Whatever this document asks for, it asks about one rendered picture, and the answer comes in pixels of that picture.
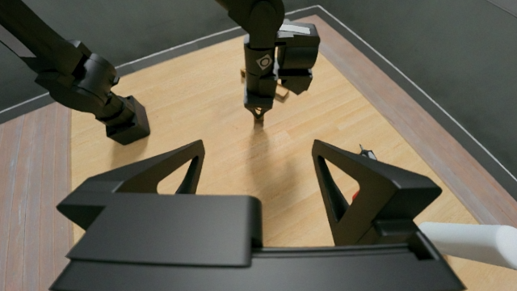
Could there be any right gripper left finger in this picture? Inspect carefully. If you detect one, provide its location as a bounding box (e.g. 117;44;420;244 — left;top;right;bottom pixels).
74;139;205;194

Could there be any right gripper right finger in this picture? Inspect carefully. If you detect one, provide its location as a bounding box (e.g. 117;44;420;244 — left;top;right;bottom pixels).
311;139;443;246

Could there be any tan shallow wooden tray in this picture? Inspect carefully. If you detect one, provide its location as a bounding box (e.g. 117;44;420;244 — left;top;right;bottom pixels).
275;82;289;99

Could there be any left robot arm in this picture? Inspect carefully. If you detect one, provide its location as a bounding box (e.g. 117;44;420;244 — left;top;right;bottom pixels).
0;0;321;140

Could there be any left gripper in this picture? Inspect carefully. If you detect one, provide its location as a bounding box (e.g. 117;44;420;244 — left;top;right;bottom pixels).
244;69;274;118

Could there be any white plastic bottle with blue cap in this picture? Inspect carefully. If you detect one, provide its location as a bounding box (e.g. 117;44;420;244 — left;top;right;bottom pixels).
418;221;517;271

